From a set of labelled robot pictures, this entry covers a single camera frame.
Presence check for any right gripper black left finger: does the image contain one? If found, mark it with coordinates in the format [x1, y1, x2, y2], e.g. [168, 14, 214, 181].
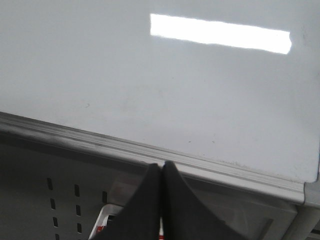
[89, 163, 161, 240]

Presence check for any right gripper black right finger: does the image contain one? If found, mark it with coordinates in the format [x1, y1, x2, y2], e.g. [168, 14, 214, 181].
[162, 161, 245, 240]

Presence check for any white marker tray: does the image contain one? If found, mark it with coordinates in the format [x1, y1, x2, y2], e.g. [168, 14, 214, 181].
[87, 202, 166, 240]

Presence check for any white whiteboard with frame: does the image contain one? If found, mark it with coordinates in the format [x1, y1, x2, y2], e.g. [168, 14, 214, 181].
[0, 0, 320, 208]

